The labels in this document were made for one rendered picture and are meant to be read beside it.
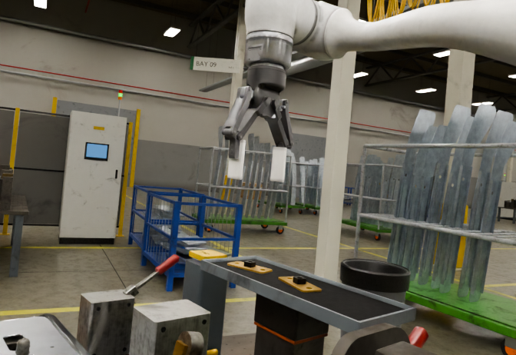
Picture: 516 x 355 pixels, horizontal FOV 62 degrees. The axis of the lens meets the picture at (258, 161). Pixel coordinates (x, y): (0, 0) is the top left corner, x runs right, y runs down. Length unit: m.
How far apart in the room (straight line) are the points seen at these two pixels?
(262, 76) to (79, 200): 6.35
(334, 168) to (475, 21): 3.62
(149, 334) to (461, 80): 7.72
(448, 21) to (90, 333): 0.82
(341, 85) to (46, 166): 5.18
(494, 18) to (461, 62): 7.61
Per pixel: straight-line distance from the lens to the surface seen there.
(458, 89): 8.15
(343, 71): 4.33
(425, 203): 5.11
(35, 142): 7.80
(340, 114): 4.25
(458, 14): 0.66
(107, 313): 0.95
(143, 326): 0.72
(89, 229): 7.12
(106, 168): 7.05
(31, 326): 1.01
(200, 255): 0.92
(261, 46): 0.81
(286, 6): 0.83
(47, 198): 7.84
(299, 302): 0.65
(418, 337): 0.63
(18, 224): 5.25
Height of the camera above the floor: 1.34
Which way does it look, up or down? 1 degrees up
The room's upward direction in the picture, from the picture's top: 5 degrees clockwise
